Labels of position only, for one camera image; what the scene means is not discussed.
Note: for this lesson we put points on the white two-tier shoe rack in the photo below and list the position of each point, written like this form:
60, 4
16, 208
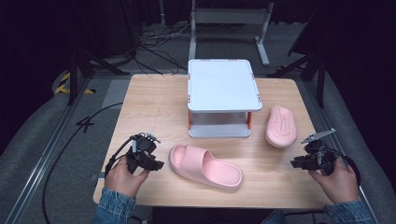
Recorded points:
222, 85

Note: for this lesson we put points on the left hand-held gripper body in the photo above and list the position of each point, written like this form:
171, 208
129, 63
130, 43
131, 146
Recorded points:
144, 148

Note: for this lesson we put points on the person's left hand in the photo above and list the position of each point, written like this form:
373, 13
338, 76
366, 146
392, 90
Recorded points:
123, 180

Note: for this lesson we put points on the grey metal stand frame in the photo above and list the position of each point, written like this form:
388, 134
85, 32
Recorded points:
230, 15

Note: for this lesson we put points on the person's right hand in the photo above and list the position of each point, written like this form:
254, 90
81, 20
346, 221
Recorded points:
339, 183

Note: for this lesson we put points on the pink slipper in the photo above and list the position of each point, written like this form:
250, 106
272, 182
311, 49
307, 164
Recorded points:
281, 126
214, 169

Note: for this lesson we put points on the aluminium floor rail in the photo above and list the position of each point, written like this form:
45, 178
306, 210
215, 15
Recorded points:
342, 146
46, 149

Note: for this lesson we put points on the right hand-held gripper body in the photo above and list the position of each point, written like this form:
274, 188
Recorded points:
320, 154

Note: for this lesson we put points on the black metal stand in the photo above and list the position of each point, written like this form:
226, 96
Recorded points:
314, 67
76, 71

